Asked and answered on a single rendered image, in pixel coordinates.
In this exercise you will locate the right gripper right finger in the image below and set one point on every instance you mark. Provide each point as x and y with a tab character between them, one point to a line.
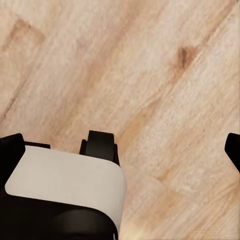
232	149

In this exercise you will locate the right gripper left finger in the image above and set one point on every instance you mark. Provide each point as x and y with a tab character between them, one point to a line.
12	149

